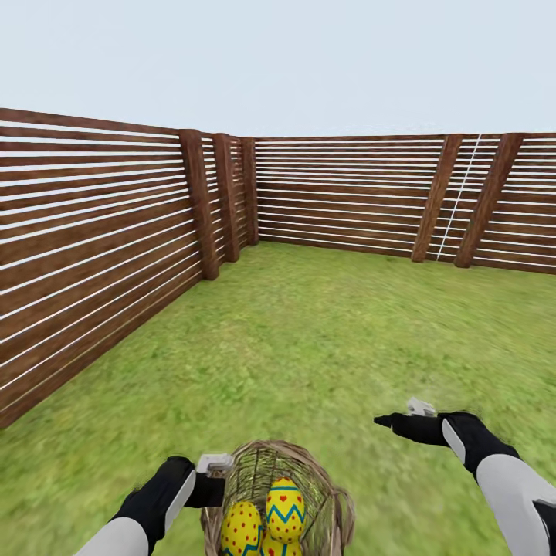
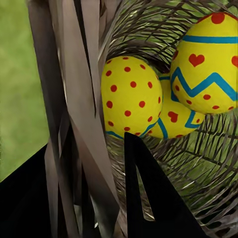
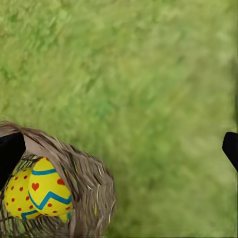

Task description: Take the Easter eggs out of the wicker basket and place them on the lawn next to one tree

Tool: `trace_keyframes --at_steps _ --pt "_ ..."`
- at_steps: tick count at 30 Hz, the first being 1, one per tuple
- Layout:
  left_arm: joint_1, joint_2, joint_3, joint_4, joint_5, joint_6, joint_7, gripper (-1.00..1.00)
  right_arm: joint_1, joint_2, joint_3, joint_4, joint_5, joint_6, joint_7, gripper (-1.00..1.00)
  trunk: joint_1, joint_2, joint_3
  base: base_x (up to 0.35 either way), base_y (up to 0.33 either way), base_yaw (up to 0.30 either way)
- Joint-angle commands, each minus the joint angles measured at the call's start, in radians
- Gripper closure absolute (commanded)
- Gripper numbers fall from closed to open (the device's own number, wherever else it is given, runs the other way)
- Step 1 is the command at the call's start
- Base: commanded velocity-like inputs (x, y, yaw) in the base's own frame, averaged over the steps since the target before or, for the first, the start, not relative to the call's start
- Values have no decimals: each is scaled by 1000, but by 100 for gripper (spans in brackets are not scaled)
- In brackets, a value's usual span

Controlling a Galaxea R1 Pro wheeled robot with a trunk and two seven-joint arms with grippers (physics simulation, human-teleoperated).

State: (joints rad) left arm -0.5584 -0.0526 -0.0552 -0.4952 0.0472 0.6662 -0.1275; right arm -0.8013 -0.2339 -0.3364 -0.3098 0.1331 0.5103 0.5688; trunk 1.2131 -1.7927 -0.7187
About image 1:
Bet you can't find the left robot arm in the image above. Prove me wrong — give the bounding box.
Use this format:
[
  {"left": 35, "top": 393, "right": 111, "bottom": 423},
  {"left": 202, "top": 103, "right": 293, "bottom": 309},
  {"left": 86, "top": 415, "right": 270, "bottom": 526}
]
[{"left": 73, "top": 453, "right": 234, "bottom": 556}]

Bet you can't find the easter egg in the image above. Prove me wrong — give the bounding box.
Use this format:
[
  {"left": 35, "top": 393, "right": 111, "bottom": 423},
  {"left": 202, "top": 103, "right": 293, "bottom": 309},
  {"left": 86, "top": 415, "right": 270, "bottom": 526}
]
[
  {"left": 258, "top": 528, "right": 302, "bottom": 556},
  {"left": 221, "top": 500, "right": 265, "bottom": 556},
  {"left": 263, "top": 476, "right": 308, "bottom": 544}
]

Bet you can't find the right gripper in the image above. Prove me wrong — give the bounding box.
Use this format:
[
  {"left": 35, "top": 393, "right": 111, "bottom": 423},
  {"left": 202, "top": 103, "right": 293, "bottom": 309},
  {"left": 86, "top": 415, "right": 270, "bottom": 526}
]
[{"left": 374, "top": 412, "right": 432, "bottom": 446}]

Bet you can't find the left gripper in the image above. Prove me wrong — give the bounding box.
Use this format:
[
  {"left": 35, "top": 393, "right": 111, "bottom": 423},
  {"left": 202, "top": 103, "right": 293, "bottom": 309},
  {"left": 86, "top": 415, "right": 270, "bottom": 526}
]
[{"left": 187, "top": 474, "right": 226, "bottom": 509}]

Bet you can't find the wicker basket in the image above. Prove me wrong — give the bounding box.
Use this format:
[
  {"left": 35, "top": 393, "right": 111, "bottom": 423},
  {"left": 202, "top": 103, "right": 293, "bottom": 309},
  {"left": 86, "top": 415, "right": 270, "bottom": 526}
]
[{"left": 200, "top": 439, "right": 357, "bottom": 556}]

